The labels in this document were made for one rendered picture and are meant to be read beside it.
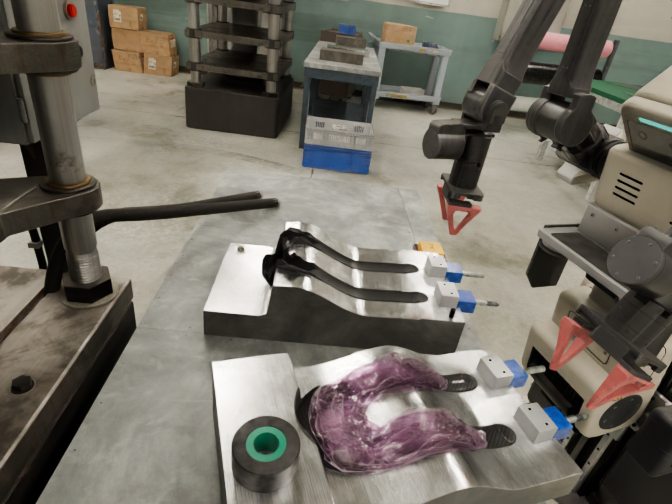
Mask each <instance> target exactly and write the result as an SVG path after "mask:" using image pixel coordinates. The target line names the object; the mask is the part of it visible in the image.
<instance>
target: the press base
mask: <svg viewBox="0 0 672 504"><path fill-rule="evenodd" d="M136 328H137V326H136V319H135V311H134V304H133V302H132V301H131V302H130V304H129V305H128V307H127V308H126V310H125V311H124V313H123V314H122V316H121V318H120V319H119V321H118V322H117V324H116V325H115V327H114V329H113V330H112V332H111V333H110V335H109V336H108V338H107V339H106V341H105V343H104V344H103V346H102V347H101V349H100V350H99V352H98V354H97V355H96V357H95V358H94V360H93V361H92V363H91V365H90V366H89V368H88V369H87V371H86V372H85V374H84V375H83V377H82V379H81V380H80V382H79V383H78V385H77V386H76V388H75V390H74V391H73V393H72V394H71V396H70V397H69V399H68V400H67V402H66V404H65V405H64V407H63V408H62V410H61V411H60V413H59V415H58V416H57V418H56V419H55V421H54V422H53V424H52V426H51V427H50V429H49V430H48V432H47V433H46V435H45V436H44V438H43V440H42V441H41V443H40V444H39V446H38V447H37V449H36V451H35V452H34V454H33V455H32V457H31V458H30V460H29V461H28V463H27V465H26V466H25V468H24V469H23V471H22V472H21V474H20V476H19V477H18V479H17V480H16V482H15V483H14V485H13V486H12V488H11V490H10V491H9V493H8V494H7V496H6V497H5V499H4V501H3V502H2V504H36V503H37V501H38V499H39V497H40V496H41V494H42V492H43V490H44V489H45V487H46V485H47V483H48V482H49V480H50V478H51V476H52V475H53V473H54V471H55V469H56V468H57V466H58V464H59V462H60V461H61V459H62V457H63V455H64V454H65V452H66V450H67V448H68V447H69V445H70V443H71V441H72V440H73V438H74V436H75V434H76V433H77V431H78V429H79V427H80V426H81V424H82V422H83V421H84V419H85V417H86V415H87V414H88V412H89V410H90V408H91V407H92V405H93V403H94V401H95V400H96V398H97V396H98V394H99V393H100V391H101V389H102V387H103V386H104V384H105V382H106V380H107V379H108V377H109V375H110V373H111V372H112V370H113V368H114V366H115V365H116V363H117V361H118V359H119V358H120V356H121V354H122V352H123V351H124V349H125V347H126V345H127V344H128V342H129V340H130V339H131V337H132V335H133V333H134V332H135V330H136Z"/></svg>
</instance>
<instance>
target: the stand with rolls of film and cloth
mask: <svg viewBox="0 0 672 504"><path fill-rule="evenodd" d="M569 38H570V35H565V34H558V33H551V32H547V33H546V35H545V37H544V39H543V40H542V42H541V44H540V46H539V47H538V49H537V50H545V51H553V52H561V53H564V52H565V49H566V46H567V43H568V41H569ZM619 43H620V40H614V42H612V41H610V40H607V41H606V44H605V46H604V49H603V52H602V54H601V57H602V58H606V57H607V60H606V62H605V65H604V67H603V70H602V71H601V70H599V69H596V70H595V73H594V77H593V79H595V80H602V81H604V80H605V77H606V75H607V73H608V70H609V68H610V65H611V63H612V60H613V58H614V55H615V53H616V50H617V48H618V45H619ZM558 67H559V65H557V64H549V63H540V62H532V61H531V62H530V63H529V65H528V68H527V70H526V72H525V74H524V77H523V81H522V83H525V84H534V85H549V84H550V82H551V80H552V79H553V77H554V75H555V73H556V71H557V69H558ZM515 97H517V99H516V101H515V102H514V104H513V106H512V108H511V109H510V110H515V111H525V112H528V109H529V108H530V106H531V105H532V104H533V102H534V101H536V100H537V99H538V98H533V97H523V96H515Z"/></svg>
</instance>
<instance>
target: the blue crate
mask: <svg viewBox="0 0 672 504"><path fill-rule="evenodd" d="M371 154H372V151H364V150H356V149H348V148H340V147H332V146H324V145H316V144H308V143H304V150H303V161H302V166H304V167H309V168H317V169H326V170H334V171H342V172H350V173H359V174H368V173H369V166H370V160H371Z"/></svg>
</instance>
